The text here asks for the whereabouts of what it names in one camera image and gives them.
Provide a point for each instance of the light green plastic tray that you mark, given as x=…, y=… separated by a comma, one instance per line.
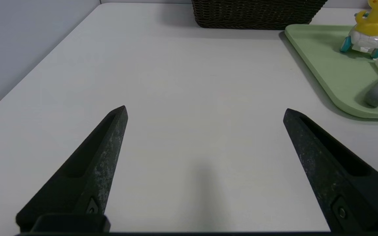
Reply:
x=333, y=72

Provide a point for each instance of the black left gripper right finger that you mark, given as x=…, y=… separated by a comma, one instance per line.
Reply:
x=333, y=177

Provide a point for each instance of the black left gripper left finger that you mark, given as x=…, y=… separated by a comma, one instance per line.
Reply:
x=90, y=170

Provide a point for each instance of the dark brown wicker basket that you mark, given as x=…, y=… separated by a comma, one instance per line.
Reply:
x=258, y=13

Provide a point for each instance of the yellow duck toy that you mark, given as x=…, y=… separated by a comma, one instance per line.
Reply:
x=371, y=26

